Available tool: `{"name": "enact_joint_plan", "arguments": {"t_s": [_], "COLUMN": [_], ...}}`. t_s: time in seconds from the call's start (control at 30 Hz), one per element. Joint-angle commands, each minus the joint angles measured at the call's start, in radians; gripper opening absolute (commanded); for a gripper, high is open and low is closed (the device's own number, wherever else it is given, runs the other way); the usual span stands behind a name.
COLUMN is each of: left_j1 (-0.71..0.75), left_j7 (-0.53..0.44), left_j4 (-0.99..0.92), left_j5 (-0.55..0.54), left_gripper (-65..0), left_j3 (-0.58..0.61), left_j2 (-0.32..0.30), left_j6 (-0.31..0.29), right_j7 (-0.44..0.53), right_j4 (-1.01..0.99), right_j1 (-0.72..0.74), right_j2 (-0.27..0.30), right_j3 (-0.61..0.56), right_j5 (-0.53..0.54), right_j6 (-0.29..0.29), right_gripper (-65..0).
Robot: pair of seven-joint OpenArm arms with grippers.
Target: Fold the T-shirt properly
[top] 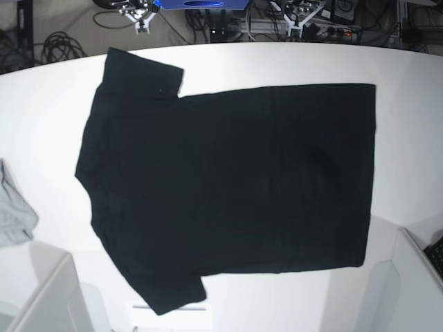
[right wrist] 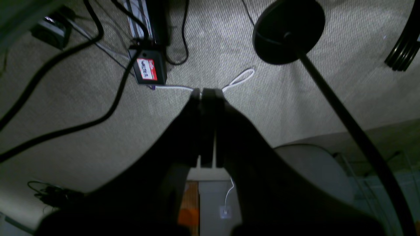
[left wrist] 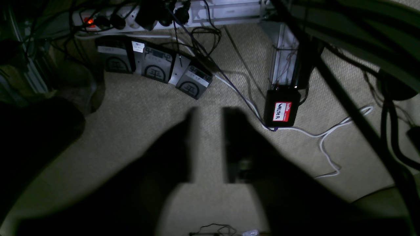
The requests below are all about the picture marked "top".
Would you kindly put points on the white power strip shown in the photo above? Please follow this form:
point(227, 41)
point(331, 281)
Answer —
point(310, 30)

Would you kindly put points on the white bin right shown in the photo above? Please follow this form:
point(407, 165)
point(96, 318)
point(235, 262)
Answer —
point(403, 293)

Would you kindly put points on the grey cloth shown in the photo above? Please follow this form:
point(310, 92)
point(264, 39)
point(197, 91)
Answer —
point(18, 219)

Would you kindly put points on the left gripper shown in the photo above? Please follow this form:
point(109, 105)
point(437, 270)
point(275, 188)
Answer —
point(298, 13)

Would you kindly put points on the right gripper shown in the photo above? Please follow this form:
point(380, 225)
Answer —
point(140, 12)

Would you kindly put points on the black keyboard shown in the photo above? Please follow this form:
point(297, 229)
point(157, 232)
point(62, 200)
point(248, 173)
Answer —
point(434, 253)

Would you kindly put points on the white bin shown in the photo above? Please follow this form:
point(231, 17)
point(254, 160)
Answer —
point(403, 293)
point(40, 290)

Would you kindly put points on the black T-shirt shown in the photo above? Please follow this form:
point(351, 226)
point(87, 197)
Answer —
point(275, 179)

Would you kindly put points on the blue box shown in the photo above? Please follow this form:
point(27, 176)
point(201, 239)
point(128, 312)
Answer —
point(202, 4)

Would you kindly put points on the white bin left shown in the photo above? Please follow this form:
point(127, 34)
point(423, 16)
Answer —
point(40, 290)

